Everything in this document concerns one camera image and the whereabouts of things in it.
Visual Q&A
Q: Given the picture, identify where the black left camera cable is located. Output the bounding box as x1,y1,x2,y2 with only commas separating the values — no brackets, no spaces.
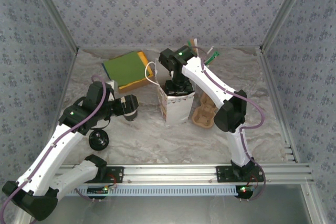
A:
91,118,111,130

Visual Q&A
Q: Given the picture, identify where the white slotted cable duct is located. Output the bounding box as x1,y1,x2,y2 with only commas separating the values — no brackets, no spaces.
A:
76,185,242,197

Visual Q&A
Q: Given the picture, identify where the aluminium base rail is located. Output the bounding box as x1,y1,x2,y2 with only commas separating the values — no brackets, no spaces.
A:
56,163,315,186

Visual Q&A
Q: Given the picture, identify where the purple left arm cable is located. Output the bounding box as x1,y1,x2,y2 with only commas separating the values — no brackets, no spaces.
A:
0,74,108,224

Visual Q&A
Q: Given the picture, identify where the white paper bag with handles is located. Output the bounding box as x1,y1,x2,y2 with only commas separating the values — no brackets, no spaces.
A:
144,60,196,126

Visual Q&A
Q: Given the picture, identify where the green plastic stirrer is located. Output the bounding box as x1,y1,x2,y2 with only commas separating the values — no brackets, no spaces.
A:
204,51,221,65

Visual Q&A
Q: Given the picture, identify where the yellow paper napkin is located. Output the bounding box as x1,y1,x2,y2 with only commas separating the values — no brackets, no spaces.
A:
138,50,154,77

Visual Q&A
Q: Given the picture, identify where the black and white paper cup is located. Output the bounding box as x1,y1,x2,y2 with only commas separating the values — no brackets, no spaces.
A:
123,111,139,122

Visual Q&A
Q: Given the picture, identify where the small circuit board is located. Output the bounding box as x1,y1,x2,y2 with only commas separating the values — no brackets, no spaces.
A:
87,186,109,195
235,186,255,195

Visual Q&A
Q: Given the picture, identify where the black plastic cup lid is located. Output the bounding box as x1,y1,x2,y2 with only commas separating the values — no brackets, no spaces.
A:
88,130,110,151

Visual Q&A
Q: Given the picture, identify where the aluminium frame post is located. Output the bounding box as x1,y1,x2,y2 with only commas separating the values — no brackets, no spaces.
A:
26,0,79,53
259,0,313,53

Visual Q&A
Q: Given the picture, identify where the brown pulp cup carrier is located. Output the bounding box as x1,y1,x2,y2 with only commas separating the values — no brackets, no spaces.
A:
192,92,218,130

